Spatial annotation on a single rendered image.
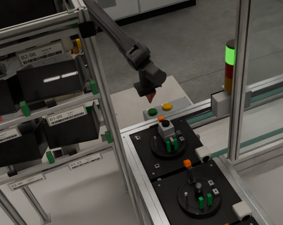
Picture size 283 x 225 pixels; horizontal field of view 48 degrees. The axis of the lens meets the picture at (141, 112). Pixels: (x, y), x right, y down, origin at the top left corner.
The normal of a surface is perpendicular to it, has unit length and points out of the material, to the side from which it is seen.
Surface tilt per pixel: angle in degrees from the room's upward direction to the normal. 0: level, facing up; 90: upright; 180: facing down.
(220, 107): 90
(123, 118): 0
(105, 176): 0
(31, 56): 90
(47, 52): 90
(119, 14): 90
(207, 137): 0
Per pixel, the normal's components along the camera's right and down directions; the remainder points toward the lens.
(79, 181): -0.14, -0.73
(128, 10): 0.31, 0.61
